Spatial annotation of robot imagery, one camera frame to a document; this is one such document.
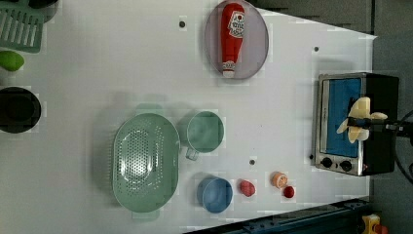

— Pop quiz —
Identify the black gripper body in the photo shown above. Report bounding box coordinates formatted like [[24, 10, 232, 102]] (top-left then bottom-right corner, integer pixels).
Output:
[[395, 122, 413, 145]]

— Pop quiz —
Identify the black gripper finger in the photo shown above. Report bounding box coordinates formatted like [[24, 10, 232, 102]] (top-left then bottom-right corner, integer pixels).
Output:
[[348, 117, 397, 132]]

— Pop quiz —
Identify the peeled toy banana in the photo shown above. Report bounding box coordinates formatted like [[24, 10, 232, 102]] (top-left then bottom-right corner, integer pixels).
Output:
[[336, 97, 388, 143]]

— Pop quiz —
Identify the green mug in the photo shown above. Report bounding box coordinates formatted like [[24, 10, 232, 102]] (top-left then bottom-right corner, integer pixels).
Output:
[[185, 111, 224, 161]]

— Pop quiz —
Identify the silver black toaster oven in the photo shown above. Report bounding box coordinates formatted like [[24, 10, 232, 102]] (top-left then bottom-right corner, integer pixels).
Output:
[[315, 72, 398, 176]]

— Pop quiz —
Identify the orange half toy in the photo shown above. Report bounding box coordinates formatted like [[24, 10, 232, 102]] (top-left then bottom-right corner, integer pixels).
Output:
[[272, 172, 288, 189]]

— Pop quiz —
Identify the small red toy tomato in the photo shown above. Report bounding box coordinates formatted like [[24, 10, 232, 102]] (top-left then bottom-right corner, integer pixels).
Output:
[[283, 186, 295, 198]]

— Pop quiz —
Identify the red toy strawberry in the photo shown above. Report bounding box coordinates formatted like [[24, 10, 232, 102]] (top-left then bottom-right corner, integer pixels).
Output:
[[240, 180, 255, 197]]

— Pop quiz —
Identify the grey round plate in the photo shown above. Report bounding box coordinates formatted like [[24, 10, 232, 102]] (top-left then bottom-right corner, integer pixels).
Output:
[[204, 0, 269, 79]]

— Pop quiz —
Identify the blue cup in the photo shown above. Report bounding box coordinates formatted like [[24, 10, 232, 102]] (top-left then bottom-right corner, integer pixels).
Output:
[[197, 176, 233, 214]]

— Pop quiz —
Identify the red ketchup bottle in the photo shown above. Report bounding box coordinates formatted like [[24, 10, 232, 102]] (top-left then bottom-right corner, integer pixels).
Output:
[[220, 3, 245, 78]]

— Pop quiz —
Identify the green perforated colander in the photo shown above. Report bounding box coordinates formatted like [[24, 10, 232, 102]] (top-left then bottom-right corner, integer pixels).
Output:
[[112, 113, 180, 213]]

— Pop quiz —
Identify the black round bowl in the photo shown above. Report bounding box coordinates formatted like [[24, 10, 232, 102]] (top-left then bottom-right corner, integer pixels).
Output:
[[0, 87, 42, 134]]

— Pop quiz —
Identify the green dish rack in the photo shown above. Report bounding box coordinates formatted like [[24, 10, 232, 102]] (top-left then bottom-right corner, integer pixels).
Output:
[[0, 0, 45, 54]]

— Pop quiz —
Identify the green toy fruit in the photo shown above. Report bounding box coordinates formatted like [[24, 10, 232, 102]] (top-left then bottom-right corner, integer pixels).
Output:
[[0, 51, 24, 72]]

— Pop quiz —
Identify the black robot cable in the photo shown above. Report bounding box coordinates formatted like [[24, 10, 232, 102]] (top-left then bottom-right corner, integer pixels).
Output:
[[393, 110, 413, 186]]

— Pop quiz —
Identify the blue metal frame rail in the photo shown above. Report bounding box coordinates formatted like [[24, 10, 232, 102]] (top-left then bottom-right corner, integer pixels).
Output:
[[185, 199, 372, 234]]

